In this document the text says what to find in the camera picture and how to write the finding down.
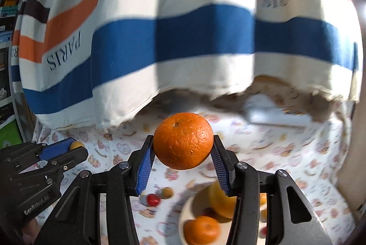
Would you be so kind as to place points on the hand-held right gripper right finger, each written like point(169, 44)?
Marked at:
point(220, 167)

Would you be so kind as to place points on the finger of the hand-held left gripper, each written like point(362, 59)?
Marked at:
point(71, 159)
point(55, 148)

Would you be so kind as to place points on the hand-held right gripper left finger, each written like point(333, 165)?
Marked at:
point(145, 167)

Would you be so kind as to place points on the small yellow round fruit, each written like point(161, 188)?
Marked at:
point(77, 145)

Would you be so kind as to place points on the large yellow apple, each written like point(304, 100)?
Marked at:
point(220, 202)

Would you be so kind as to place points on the cream round plate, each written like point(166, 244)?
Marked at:
point(194, 205)

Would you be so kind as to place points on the orange mandarin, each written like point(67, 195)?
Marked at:
point(201, 229)
point(183, 140)

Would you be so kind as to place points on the small yellow cherry tomato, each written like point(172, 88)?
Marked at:
point(263, 214)

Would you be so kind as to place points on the red cherry tomato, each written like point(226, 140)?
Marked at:
point(262, 231)
point(153, 199)

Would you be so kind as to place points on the person's left hand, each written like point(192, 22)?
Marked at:
point(30, 231)

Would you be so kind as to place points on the yellow-orange cherry tomato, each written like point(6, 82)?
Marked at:
point(166, 192)

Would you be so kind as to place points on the green box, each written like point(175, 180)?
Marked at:
point(10, 133)

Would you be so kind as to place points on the bear print tablecloth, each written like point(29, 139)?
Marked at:
point(286, 162)

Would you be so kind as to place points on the white power strip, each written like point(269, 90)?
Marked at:
point(271, 116)

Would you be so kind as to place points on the striped blue orange white cloth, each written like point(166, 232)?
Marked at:
point(171, 33)

